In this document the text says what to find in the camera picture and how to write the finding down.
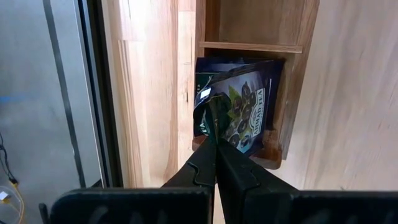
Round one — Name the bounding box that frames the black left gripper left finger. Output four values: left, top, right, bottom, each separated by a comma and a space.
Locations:
51, 138, 217, 224

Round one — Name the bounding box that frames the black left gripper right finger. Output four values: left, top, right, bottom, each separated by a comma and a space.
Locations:
217, 139, 398, 224

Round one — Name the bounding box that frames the black aluminium table frame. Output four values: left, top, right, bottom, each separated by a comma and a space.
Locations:
74, 0, 124, 189

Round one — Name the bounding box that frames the wooden three-compartment box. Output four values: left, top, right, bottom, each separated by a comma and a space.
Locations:
192, 0, 320, 170

